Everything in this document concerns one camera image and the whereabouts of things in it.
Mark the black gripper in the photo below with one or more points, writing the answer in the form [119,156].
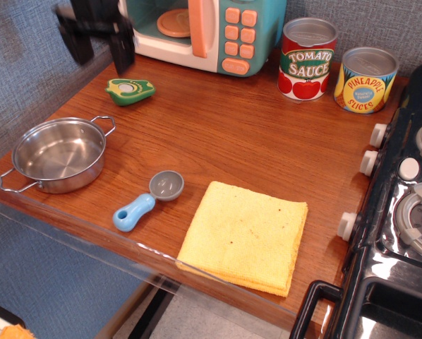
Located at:
[81,19]

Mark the green toy pepper slice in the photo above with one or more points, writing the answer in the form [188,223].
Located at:
[125,92]

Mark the orange microwave turntable plate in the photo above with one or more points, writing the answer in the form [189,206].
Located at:
[175,23]

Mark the teal toy microwave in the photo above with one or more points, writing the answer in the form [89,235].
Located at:
[233,38]

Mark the small steel pot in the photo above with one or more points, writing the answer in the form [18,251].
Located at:
[61,155]

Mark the blue grey toy scoop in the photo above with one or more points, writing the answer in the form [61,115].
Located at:
[164,186]

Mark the tomato sauce can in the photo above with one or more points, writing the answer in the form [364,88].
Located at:
[307,53]

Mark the yellow folded cloth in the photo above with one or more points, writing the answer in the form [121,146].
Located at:
[244,238]

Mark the pineapple slices can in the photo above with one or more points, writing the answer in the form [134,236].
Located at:
[366,77]

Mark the white stove knob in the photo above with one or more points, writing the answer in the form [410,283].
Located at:
[346,225]
[368,162]
[377,135]

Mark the black toy stove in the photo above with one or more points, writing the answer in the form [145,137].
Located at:
[381,292]

